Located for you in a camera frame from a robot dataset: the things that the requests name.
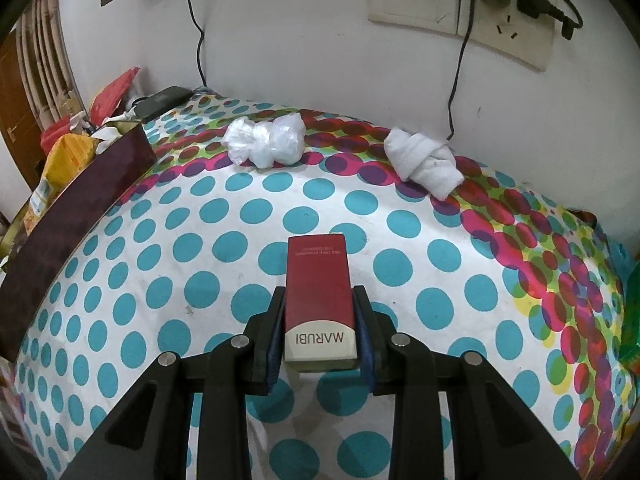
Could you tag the wooden door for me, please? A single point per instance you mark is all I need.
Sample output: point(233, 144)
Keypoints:
point(17, 125)

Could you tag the yellow snack bag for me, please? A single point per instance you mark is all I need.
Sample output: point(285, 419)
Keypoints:
point(62, 170)

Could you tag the black remote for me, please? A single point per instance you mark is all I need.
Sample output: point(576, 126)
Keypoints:
point(162, 100)

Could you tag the black plug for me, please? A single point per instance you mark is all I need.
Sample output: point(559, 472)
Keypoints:
point(530, 0)

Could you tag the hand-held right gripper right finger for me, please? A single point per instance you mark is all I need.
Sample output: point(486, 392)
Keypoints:
point(365, 355)

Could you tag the crumpled clear plastic bag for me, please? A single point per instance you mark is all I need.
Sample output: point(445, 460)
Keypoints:
point(265, 140)

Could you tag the crumpled white paper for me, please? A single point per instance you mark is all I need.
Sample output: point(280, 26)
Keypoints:
point(107, 132)

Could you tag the beige wall socket plate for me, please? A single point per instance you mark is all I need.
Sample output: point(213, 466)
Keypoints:
point(520, 35)

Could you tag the white rolled sock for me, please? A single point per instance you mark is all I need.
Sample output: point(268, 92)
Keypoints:
point(422, 160)

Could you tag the bamboo rack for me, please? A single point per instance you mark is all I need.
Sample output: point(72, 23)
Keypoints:
point(47, 60)

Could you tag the dark red storage box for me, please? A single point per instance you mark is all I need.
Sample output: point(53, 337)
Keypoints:
point(75, 210)

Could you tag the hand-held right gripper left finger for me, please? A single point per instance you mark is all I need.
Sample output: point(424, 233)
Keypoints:
point(276, 350)

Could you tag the red cosmetic box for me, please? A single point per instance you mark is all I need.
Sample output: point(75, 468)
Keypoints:
point(317, 300)

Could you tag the red plastic wrapper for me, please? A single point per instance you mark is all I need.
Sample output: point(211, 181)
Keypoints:
point(55, 132)

